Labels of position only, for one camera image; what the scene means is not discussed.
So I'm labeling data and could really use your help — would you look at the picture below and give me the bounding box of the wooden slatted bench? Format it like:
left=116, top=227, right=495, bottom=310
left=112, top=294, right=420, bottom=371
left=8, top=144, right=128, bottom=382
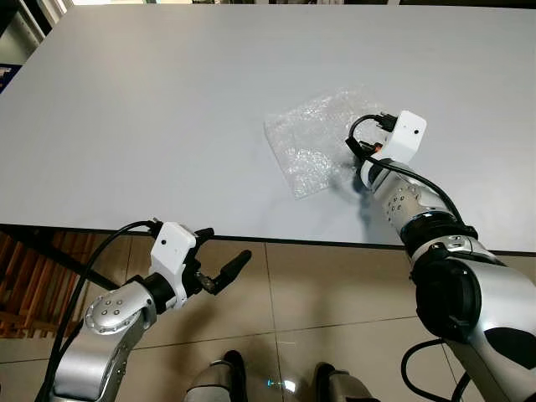
left=0, top=230, right=111, bottom=341

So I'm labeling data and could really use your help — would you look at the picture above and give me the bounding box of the black metal table leg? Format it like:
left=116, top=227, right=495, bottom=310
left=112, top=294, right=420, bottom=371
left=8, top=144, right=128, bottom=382
left=0, top=224, right=120, bottom=291

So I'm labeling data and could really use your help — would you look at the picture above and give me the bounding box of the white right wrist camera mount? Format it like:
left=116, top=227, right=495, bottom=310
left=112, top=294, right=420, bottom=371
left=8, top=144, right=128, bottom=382
left=376, top=109, right=429, bottom=167

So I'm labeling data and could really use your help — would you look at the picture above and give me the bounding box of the robot left leg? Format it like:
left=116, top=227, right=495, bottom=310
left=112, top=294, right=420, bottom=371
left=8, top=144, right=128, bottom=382
left=183, top=349, right=249, bottom=402

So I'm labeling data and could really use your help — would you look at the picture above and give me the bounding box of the clear bubble wrap sheet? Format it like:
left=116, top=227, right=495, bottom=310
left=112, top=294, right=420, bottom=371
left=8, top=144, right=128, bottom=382
left=263, top=87, right=391, bottom=201

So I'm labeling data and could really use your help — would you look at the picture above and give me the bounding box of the robot right leg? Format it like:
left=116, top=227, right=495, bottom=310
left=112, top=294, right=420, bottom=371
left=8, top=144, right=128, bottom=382
left=313, top=362, right=379, bottom=402

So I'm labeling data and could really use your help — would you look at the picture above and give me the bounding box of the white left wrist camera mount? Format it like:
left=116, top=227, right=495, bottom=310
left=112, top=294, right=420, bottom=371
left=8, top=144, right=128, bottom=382
left=150, top=221, right=198, bottom=307

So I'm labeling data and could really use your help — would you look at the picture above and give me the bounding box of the robot leg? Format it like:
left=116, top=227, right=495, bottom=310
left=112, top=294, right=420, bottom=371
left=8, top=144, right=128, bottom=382
left=183, top=349, right=249, bottom=402
left=313, top=362, right=379, bottom=402

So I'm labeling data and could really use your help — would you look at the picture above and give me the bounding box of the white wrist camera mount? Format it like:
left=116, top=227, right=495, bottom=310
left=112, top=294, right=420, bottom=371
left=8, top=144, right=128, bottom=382
left=150, top=221, right=198, bottom=307
left=376, top=109, right=429, bottom=167

